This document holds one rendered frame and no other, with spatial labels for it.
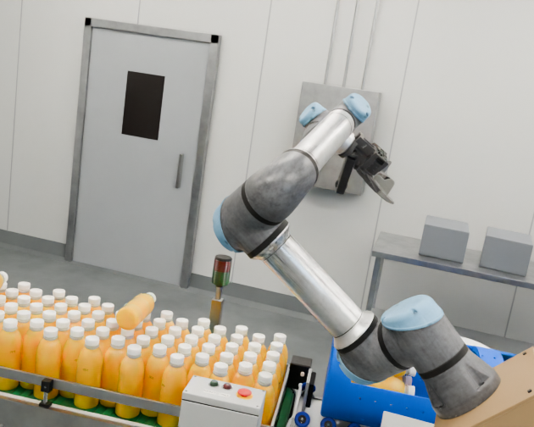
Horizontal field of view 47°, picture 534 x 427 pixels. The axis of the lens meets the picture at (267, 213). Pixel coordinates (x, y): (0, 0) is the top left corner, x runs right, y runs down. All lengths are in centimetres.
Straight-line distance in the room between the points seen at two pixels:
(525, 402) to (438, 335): 20
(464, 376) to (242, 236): 53
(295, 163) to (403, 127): 379
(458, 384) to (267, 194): 53
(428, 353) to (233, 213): 49
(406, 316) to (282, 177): 38
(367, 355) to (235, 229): 39
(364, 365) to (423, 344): 16
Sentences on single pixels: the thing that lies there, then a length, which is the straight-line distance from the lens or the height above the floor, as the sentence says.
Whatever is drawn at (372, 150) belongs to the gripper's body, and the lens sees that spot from 176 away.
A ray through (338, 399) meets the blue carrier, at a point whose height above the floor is 107.
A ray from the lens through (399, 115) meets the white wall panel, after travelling 503.
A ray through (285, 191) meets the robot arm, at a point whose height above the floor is 167.
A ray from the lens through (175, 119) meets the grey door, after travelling 541.
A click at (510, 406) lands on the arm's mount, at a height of 138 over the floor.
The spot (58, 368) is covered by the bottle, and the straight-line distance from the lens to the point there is 194.
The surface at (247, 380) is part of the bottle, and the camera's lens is 178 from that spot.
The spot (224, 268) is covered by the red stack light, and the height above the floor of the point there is 123.
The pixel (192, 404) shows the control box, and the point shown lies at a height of 107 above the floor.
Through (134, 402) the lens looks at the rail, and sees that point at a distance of 184.
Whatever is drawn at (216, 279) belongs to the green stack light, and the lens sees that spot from 221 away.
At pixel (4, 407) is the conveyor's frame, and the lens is 200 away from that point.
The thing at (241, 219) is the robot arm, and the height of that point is 160.
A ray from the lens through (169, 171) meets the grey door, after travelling 547.
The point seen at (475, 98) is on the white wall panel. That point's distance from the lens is 503.
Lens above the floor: 187
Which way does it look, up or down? 12 degrees down
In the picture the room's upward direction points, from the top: 9 degrees clockwise
